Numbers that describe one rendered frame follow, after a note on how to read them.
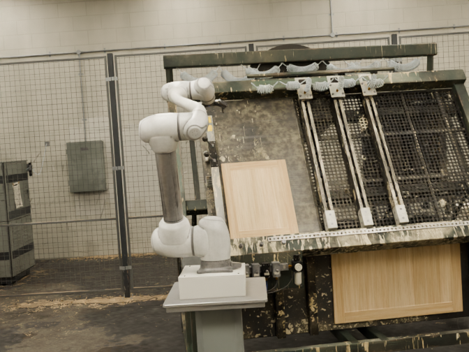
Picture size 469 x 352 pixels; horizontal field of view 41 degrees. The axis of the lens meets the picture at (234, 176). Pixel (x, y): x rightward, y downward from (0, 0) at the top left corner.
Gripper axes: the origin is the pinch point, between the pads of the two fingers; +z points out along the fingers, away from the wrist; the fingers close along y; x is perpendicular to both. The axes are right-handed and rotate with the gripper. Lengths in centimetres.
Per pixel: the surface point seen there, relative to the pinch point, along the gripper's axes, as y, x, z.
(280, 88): -47, -37, 63
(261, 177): -24, 30, 52
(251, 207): -15, 51, 46
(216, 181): 5, 31, 44
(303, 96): -62, -28, 63
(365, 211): -87, 63, 50
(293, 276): -35, 98, 44
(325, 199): -63, 52, 49
